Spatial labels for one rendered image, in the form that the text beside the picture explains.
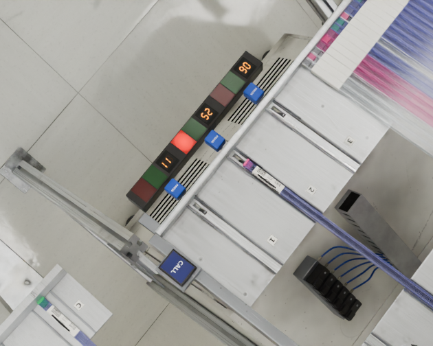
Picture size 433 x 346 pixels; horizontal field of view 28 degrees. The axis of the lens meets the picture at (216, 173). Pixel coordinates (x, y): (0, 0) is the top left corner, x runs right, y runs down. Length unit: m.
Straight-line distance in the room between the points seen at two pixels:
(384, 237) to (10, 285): 0.92
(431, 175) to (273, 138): 0.55
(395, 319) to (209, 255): 0.32
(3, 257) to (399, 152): 0.97
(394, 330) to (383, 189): 0.49
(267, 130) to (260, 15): 0.88
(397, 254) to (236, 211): 0.52
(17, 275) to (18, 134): 0.35
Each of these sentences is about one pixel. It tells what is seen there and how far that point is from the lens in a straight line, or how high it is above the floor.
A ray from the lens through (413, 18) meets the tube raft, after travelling 1.59.
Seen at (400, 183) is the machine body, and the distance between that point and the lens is 1.89.
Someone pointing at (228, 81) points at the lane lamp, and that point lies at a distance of 1.55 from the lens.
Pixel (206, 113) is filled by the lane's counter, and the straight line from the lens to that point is 1.53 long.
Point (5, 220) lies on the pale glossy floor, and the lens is 2.14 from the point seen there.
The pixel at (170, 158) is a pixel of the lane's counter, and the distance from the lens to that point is 1.51.
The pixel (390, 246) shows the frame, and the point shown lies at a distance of 1.86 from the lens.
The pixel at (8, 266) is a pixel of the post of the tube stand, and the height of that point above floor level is 0.01.
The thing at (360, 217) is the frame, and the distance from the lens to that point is 1.78.
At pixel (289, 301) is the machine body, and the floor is 0.62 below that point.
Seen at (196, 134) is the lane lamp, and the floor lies 0.66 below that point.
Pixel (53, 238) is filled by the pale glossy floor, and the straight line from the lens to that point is 2.20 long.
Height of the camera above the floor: 1.97
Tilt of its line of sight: 57 degrees down
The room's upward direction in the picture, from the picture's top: 114 degrees clockwise
